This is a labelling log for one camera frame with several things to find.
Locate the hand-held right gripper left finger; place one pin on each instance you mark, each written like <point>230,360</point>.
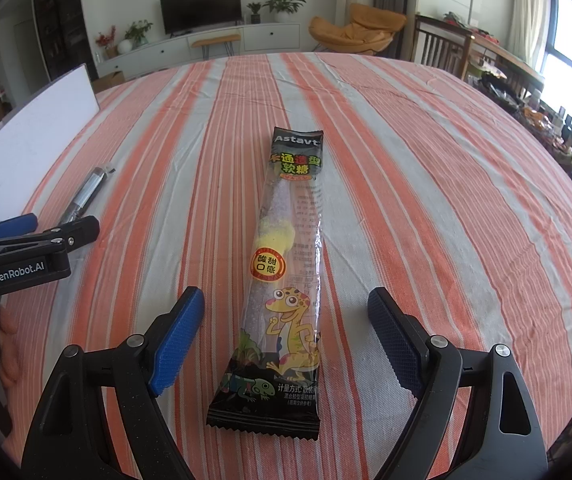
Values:
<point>178,340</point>

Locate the orange lounge chair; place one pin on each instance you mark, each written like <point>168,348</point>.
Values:
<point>356,30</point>

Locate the white curtain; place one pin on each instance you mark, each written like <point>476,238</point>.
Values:
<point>528,5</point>

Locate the brown cardboard box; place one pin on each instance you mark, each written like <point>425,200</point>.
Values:
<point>108,81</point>

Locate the lizard print gummy packet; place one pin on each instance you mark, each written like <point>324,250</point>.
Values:
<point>286,270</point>

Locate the wooden stool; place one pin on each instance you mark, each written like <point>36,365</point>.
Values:
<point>214,40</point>

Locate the small potted plant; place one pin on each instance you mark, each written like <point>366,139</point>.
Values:
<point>254,12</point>

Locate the white round vase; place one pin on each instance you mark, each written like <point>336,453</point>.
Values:
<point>124,46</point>

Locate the white cardboard box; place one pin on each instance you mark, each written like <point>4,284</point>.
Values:
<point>40,125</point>

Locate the silver snack packet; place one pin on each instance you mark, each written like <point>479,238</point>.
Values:
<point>88,187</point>

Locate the orange striped tablecloth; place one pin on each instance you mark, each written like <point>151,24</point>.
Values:
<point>416,210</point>

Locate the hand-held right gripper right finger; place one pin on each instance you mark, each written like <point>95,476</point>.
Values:
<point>391,335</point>

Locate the large leafy potted plant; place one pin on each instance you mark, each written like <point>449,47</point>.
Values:
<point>283,5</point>

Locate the black television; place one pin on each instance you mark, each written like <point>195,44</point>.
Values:
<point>200,7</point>

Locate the red flower arrangement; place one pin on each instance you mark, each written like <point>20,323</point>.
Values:
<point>106,40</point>

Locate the wooden chair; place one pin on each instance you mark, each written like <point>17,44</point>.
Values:
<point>441,45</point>

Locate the white tv cabinet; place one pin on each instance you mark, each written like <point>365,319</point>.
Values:
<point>271,35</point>

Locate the green flowering plant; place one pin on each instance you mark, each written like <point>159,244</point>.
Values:
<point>138,32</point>

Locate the dark shelf cabinet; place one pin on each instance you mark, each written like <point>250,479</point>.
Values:
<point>63,20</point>

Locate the wooden desk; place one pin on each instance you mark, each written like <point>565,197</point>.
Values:
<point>511,60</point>

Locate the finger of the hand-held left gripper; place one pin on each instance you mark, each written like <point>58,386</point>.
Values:
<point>80,232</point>
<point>15,223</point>

